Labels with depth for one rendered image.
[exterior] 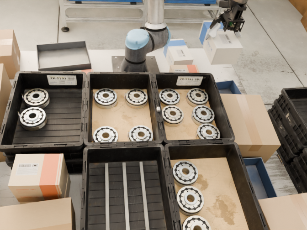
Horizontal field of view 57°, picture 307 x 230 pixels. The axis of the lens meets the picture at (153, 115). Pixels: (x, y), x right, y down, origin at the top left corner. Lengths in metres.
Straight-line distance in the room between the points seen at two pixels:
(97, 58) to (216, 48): 0.79
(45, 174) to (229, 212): 0.67
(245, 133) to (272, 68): 2.01
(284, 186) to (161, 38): 0.95
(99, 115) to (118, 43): 1.82
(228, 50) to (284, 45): 2.47
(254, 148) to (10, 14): 2.91
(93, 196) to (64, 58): 0.87
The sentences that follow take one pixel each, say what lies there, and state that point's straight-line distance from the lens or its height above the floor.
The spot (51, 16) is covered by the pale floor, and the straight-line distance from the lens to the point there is 3.44.
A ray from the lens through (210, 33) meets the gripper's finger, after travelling 1.27.
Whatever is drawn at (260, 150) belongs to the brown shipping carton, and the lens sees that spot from 1.36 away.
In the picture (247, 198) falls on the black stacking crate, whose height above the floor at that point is 0.89.
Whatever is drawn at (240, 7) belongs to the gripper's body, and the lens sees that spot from 1.19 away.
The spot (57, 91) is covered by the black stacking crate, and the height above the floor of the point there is 0.83.
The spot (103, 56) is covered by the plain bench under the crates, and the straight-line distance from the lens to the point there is 1.77.
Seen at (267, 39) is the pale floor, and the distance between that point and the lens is 3.66.
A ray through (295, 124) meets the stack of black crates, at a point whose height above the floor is 0.53.
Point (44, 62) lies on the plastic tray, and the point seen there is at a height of 0.75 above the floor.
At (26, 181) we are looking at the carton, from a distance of 1.04.
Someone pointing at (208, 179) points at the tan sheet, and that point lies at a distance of 1.17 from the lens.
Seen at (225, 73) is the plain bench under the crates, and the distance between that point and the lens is 1.82.
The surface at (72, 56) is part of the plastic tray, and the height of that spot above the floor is 0.75.
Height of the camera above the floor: 1.83
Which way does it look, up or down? 50 degrees down
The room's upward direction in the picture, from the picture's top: 11 degrees clockwise
